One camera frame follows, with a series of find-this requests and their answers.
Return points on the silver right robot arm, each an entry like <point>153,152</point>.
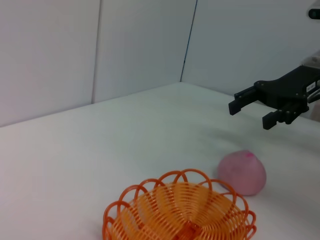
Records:
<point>313,60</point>

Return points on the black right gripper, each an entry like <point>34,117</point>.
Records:
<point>287,87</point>

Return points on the pink peach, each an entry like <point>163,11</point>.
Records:
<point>242,172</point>

